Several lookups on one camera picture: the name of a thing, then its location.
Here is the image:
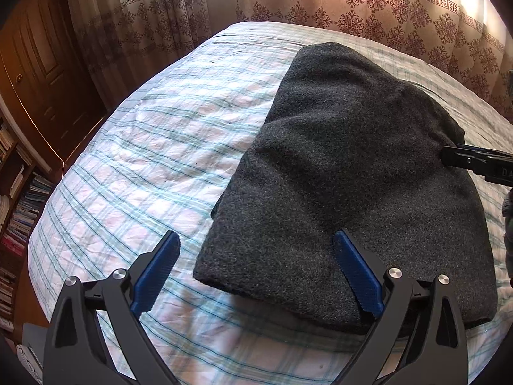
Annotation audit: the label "grey fabric item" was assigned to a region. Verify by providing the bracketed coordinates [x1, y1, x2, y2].
[15, 323, 46, 385]

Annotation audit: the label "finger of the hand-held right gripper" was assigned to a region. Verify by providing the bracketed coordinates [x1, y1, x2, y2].
[439, 143, 487, 174]

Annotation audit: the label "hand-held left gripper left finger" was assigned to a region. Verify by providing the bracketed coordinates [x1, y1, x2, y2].
[42, 230, 181, 385]

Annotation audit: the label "bed with plaid sheet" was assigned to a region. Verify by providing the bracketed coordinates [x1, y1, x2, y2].
[28, 20, 513, 385]

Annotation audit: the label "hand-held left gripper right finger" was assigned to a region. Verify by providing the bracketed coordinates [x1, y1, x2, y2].
[332, 228, 469, 385]

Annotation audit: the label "person's right hand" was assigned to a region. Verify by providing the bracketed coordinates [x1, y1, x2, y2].
[502, 188, 513, 285]

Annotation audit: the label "dark grey fleece pants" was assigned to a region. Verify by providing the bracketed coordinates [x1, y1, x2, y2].
[193, 42, 498, 335]

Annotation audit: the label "brown wooden door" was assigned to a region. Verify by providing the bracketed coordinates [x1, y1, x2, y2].
[0, 0, 111, 171]

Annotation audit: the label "patterned beige curtain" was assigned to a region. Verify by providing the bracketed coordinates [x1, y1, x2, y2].
[64, 0, 513, 125]

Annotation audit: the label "wooden bookshelf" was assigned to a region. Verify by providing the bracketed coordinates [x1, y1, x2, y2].
[0, 100, 59, 347]

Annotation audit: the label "bookshelf with books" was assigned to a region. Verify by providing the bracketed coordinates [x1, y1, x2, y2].
[0, 122, 55, 333]

